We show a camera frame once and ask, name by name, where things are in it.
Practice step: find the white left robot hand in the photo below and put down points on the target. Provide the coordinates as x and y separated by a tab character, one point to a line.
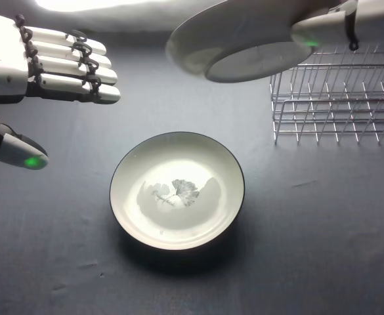
1	59

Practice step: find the white plate with leaf print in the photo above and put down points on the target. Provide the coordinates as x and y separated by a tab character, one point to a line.
231	39
165	210

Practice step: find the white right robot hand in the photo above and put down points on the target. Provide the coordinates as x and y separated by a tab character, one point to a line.
375	19

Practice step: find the grey table cloth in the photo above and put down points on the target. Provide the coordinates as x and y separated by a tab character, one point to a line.
310	229

